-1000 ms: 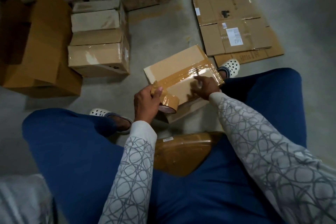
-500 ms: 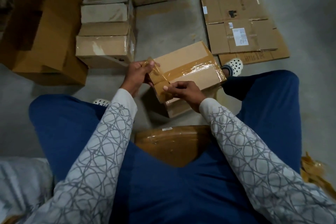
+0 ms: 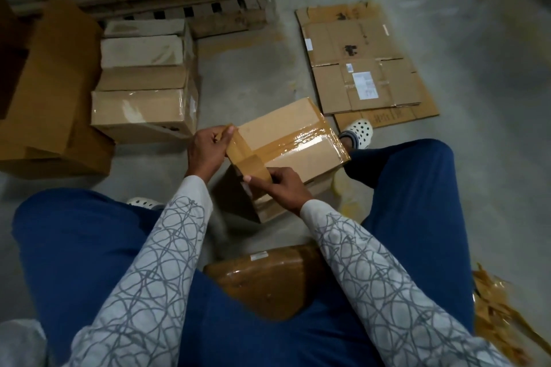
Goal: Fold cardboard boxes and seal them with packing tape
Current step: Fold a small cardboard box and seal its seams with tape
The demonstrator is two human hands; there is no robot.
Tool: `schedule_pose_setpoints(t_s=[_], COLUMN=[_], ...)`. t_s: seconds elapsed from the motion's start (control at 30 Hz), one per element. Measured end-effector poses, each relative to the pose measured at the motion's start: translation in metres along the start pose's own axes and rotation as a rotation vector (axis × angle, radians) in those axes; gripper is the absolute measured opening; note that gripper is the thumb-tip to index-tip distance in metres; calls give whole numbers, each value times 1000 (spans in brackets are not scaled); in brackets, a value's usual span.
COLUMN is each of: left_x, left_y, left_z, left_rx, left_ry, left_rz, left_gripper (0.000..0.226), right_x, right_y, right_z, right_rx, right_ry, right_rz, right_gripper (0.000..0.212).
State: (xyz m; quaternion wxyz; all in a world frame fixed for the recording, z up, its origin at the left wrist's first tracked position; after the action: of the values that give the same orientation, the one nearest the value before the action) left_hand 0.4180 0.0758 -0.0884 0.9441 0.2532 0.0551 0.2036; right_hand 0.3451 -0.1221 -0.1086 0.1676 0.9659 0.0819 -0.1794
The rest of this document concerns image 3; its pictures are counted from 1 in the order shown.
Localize person's left hand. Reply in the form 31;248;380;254
187;125;236;185

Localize person's right hand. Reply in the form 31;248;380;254
242;166;315;216

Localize small brown cardboard box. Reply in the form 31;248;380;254
100;18;195;71

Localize large black-label cardboard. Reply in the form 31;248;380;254
0;0;117;179

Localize brown cardboard sheet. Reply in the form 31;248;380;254
295;0;441;131

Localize person's left forearm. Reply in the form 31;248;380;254
64;175;215;367

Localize person's right forearm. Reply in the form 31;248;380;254
300;199;513;367

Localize person's left white clog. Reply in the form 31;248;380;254
126;196;166;210

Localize person's white clog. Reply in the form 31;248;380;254
338;118;375;154
126;196;166;210

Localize person's right white clog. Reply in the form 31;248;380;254
338;118;375;154

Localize person's blue trousers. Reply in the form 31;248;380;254
11;139;476;367

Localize crumpled brown tape scraps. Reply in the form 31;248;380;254
472;263;551;367

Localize brown plastic-wrapped stool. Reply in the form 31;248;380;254
204;244;332;322

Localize wooden pallet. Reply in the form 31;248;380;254
0;0;268;41

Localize white woven sack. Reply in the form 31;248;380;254
0;318;48;367

